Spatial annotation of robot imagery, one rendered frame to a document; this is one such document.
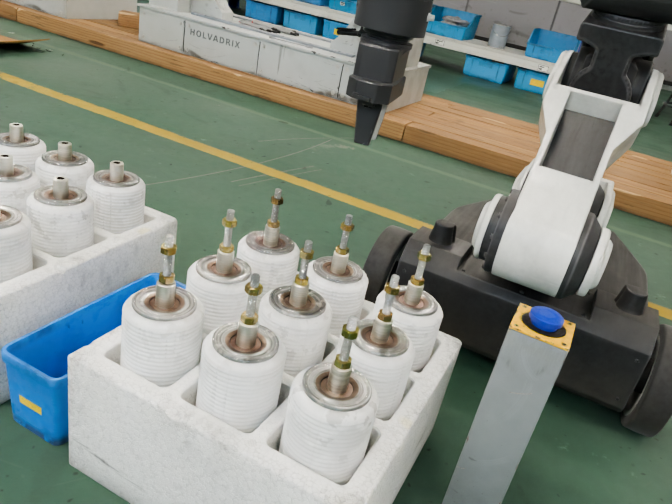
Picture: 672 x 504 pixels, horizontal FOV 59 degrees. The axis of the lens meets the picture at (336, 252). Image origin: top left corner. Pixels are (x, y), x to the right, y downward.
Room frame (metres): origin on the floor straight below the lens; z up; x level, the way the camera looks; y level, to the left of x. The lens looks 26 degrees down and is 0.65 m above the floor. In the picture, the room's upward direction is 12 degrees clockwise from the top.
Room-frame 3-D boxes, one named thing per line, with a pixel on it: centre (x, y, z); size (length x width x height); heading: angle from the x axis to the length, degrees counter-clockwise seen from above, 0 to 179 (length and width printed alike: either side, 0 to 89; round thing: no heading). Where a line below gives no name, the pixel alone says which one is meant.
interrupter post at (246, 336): (0.55, 0.08, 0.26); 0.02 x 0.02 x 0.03
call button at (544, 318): (0.62, -0.26, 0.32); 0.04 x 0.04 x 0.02
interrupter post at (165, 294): (0.60, 0.19, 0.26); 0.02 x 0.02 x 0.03
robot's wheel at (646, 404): (0.91, -0.61, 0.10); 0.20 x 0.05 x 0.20; 159
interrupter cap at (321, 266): (0.77, -0.01, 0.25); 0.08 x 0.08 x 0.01
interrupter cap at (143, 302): (0.60, 0.19, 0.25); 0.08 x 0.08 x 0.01
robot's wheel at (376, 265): (1.10, -0.11, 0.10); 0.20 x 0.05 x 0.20; 159
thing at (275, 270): (0.81, 0.10, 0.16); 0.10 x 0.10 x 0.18
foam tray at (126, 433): (0.66, 0.04, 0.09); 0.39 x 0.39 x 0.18; 68
